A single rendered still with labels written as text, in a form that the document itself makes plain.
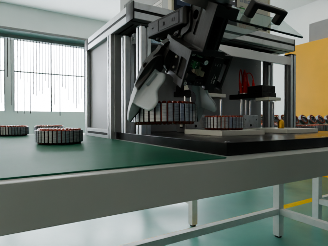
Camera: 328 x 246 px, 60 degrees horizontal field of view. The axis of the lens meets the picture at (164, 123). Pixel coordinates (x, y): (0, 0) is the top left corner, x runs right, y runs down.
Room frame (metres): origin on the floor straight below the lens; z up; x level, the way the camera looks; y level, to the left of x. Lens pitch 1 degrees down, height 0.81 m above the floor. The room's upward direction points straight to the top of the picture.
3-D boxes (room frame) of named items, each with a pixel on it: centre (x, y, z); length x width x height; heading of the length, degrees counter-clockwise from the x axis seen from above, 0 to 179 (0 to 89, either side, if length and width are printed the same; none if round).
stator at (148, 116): (0.49, 0.00, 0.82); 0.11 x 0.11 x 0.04
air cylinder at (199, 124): (0.89, -0.08, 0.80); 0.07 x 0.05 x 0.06; 121
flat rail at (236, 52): (0.91, -0.21, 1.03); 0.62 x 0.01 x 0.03; 121
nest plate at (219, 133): (0.76, -0.16, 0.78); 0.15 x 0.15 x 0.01; 31
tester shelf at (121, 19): (1.10, -0.10, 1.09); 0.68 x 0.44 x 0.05; 121
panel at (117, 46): (1.04, -0.13, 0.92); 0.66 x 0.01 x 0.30; 121
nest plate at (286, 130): (0.89, -0.37, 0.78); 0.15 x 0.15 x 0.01; 31
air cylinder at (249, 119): (1.01, -0.29, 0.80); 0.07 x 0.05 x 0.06; 121
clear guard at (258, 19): (0.77, -0.15, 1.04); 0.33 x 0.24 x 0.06; 31
